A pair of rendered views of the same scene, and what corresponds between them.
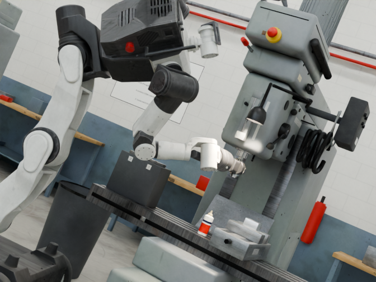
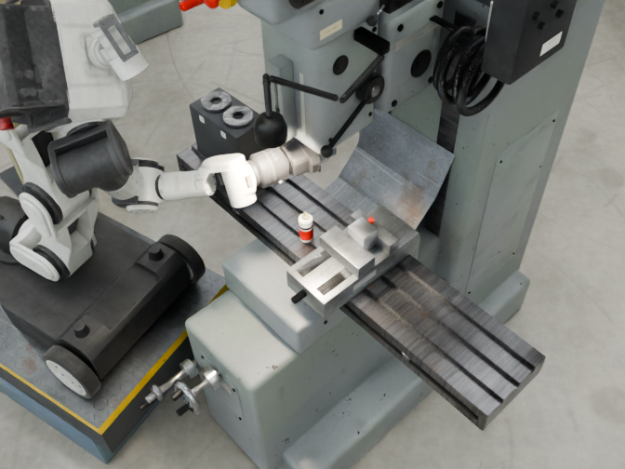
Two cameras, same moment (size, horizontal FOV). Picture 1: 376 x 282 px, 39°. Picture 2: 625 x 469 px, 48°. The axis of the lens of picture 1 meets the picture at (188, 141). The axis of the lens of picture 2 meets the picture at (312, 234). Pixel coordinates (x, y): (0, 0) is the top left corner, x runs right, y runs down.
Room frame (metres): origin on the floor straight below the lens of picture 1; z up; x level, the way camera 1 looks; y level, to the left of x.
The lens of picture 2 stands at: (1.02, -0.78, 2.45)
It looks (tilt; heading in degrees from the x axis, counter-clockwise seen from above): 49 degrees down; 25
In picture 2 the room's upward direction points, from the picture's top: 2 degrees counter-clockwise
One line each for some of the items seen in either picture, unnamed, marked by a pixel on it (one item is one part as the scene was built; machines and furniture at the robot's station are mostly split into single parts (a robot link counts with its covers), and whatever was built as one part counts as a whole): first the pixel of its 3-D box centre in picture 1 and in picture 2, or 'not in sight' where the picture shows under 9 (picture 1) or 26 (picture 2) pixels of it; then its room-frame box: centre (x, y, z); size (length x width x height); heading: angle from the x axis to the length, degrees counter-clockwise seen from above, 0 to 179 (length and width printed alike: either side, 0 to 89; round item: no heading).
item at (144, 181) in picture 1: (139, 177); (230, 133); (2.41, 0.14, 1.02); 0.22 x 0.12 x 0.20; 68
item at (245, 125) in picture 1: (249, 116); (283, 100); (2.14, -0.19, 1.45); 0.04 x 0.04 x 0.21; 66
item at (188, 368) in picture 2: not in sight; (167, 384); (1.81, 0.10, 0.50); 0.22 x 0.06 x 0.06; 156
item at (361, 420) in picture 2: not in sight; (371, 334); (2.47, -0.34, 0.10); 1.20 x 0.60 x 0.20; 156
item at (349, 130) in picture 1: (353, 125); (535, 17); (2.38, -0.66, 1.62); 0.20 x 0.09 x 0.21; 156
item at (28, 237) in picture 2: not in sight; (54, 244); (2.04, 0.64, 0.68); 0.21 x 0.20 x 0.13; 81
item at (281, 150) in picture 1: (268, 126); (378, 34); (2.42, -0.32, 1.47); 0.24 x 0.19 x 0.26; 66
